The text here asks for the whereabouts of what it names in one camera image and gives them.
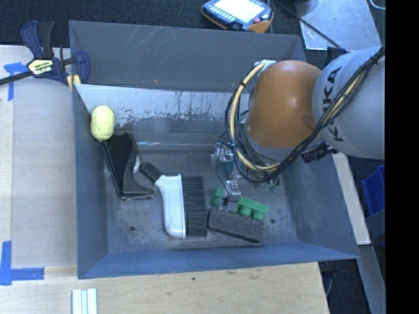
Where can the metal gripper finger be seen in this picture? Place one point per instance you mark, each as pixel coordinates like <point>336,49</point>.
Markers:
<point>233,191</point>

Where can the green toy building block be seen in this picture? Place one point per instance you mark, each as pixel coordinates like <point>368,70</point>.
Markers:
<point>253,209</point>

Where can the dark grey sponge block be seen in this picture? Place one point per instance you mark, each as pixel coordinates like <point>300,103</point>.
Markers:
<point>235,226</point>

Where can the white brush with black bristles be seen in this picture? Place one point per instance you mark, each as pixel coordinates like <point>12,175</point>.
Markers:
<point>173,204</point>

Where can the black wedge-shaped object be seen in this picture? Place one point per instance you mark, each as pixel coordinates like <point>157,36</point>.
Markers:
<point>122,162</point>

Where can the grey metal bin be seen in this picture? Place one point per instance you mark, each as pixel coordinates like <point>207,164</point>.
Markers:
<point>183,61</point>

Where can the yellow lemon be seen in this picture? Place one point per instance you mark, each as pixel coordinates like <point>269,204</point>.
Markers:
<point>102,123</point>

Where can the pale wood board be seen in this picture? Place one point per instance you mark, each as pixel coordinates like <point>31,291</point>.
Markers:
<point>42,175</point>

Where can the black cylinder on white bracket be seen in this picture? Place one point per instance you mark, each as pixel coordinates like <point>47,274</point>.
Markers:
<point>314,154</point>

